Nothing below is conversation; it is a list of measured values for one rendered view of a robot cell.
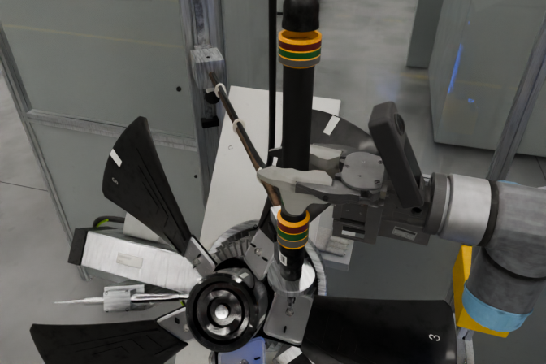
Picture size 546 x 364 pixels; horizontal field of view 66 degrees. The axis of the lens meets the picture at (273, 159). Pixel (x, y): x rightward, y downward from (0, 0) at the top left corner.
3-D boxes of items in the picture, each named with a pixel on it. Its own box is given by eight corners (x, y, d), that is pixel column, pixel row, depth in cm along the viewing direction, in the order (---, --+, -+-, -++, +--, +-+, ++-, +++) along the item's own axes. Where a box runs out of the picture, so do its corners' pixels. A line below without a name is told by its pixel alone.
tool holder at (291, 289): (257, 257, 66) (256, 210, 60) (299, 246, 68) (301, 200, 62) (275, 303, 59) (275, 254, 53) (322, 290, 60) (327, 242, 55)
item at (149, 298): (215, 301, 79) (56, 307, 87) (214, 288, 80) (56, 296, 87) (211, 303, 77) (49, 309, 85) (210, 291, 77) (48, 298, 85)
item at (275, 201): (209, 77, 102) (208, 72, 102) (214, 76, 103) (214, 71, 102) (279, 221, 60) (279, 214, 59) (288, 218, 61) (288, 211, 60)
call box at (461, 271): (450, 274, 102) (461, 243, 96) (495, 283, 99) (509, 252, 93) (453, 330, 89) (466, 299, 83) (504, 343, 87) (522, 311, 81)
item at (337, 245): (305, 226, 131) (305, 221, 130) (351, 239, 126) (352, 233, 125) (296, 244, 125) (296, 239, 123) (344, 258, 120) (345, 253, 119)
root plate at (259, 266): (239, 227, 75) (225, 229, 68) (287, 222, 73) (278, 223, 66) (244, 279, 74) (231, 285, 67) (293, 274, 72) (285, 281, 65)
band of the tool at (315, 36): (272, 57, 44) (272, 30, 43) (310, 53, 45) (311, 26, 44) (286, 72, 41) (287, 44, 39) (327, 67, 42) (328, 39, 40)
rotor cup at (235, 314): (203, 259, 78) (171, 268, 65) (278, 251, 75) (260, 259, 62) (210, 340, 76) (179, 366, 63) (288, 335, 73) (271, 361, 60)
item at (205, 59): (192, 76, 112) (188, 45, 107) (218, 73, 114) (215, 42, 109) (198, 92, 104) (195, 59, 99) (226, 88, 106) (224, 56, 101)
